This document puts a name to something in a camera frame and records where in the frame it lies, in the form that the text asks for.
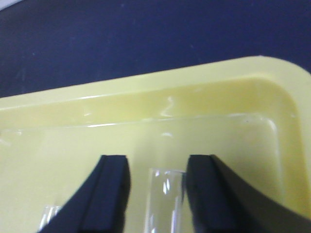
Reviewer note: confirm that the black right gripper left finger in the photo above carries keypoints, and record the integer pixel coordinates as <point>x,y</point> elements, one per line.
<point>99,205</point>

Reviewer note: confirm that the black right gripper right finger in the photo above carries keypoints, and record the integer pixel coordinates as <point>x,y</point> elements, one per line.
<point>222,202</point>

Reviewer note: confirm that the short glass test tube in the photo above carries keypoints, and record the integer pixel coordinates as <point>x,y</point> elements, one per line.
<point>49,212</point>

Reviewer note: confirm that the tall glass test tube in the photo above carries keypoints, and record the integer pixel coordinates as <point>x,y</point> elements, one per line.
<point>165,199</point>

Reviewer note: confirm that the yellow plastic tray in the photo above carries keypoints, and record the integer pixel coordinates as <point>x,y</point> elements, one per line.
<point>254,113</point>

